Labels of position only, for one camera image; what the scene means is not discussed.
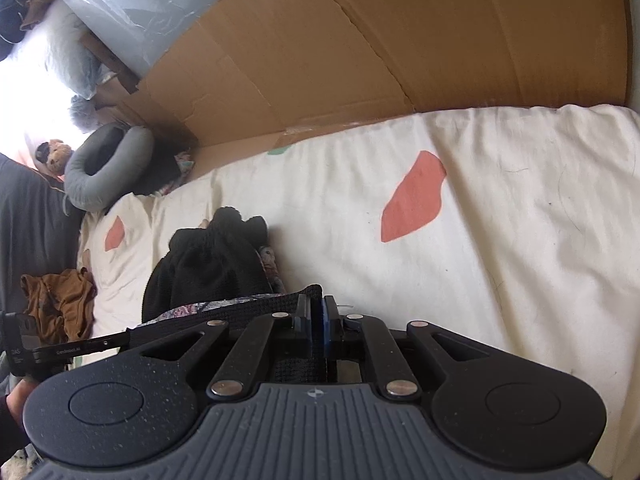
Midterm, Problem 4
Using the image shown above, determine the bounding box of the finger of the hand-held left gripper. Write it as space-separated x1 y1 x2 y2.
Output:
37 330 133 364

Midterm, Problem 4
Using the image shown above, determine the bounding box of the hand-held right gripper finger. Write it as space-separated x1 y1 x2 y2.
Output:
323 295 507 402
128 294 322 402

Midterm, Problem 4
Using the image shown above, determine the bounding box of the person's left hand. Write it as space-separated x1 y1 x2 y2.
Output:
6 382 42 425

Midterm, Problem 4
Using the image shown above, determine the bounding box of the brown garment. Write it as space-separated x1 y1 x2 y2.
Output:
21 267 97 343

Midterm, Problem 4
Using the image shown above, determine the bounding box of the dark grey pillow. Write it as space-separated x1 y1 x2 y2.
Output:
0 152 86 321

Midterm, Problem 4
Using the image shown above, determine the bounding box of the grey neck pillow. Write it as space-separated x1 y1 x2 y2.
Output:
64 125 155 211

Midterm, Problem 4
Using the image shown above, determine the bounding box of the black cloth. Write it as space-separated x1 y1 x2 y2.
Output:
135 152 193 196

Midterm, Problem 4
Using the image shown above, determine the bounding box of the brown teddy bear toy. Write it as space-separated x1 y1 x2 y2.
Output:
35 139 75 177

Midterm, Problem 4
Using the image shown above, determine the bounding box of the cream bear-print bed sheet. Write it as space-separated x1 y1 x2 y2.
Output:
77 105 640 480

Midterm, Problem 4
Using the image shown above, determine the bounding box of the grey fluffy pompom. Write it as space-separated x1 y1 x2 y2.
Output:
70 95 98 131

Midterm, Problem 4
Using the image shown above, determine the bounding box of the white pillow in plastic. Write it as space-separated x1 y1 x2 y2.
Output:
15 7 106 101

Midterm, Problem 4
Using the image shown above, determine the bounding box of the large brown cardboard sheet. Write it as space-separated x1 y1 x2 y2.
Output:
120 0 631 181

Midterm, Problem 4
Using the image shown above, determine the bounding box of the dark blue cloth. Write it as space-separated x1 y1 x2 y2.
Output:
0 0 31 46

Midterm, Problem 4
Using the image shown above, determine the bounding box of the grey plastic-wrapped appliance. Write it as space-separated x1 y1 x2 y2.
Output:
30 0 271 78

